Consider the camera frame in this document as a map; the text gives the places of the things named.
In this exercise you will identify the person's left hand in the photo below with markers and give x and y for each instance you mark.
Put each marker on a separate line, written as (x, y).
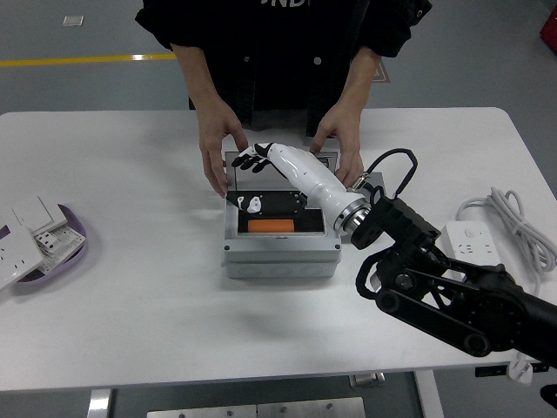
(346, 130)

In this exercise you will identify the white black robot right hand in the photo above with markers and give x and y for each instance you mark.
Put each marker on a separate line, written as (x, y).
(313, 178)

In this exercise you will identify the person's right hand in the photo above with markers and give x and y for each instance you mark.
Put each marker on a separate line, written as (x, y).
(217, 130)

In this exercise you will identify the orange cylinder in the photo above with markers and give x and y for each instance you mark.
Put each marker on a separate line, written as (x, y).
(270, 226)

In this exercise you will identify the grey plastic enclosure box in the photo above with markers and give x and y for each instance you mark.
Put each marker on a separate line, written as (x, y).
(278, 257)

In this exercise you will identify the person's left forearm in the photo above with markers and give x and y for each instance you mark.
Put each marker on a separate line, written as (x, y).
(354, 82)

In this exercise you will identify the person's right forearm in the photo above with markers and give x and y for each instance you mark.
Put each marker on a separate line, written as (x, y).
(200, 78)

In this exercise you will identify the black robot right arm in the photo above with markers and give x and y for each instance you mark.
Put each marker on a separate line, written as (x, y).
(435, 300)

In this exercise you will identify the grey cube with round hole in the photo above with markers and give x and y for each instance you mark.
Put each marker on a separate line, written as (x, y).
(377, 182)

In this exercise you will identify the black under-table control box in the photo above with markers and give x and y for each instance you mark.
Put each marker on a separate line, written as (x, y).
(489, 372)

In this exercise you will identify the brown floor sign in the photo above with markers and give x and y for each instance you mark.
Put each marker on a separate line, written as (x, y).
(382, 74)

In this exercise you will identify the person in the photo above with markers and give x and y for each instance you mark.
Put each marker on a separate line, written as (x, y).
(283, 52)

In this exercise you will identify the yellow floor tape line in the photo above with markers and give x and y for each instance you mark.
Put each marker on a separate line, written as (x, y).
(87, 60)

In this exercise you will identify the small metal floor plate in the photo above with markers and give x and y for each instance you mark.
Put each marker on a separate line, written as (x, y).
(73, 20)

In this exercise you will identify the white perforated panel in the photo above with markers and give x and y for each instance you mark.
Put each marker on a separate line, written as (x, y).
(67, 244)

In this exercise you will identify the purple plastic tray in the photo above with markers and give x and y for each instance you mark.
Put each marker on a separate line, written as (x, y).
(65, 272)

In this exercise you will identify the red object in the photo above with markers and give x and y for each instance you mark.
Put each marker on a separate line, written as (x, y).
(549, 30)

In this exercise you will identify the large white socket panel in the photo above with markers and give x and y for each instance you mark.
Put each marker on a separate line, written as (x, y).
(15, 257)

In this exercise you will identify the white table leg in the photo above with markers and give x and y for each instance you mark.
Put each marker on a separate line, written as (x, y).
(428, 396)
(100, 405)

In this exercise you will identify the white power plug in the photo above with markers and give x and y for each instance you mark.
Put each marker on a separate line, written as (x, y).
(520, 372)

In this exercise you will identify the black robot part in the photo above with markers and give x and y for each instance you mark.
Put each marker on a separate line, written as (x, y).
(549, 393)

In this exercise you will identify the white wall switch panel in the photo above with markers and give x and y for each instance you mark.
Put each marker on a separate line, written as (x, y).
(37, 213)

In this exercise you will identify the metal table bracket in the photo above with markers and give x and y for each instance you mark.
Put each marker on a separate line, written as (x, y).
(367, 379)

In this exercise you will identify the metal base plate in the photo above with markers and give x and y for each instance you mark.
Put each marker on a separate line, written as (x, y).
(261, 409)

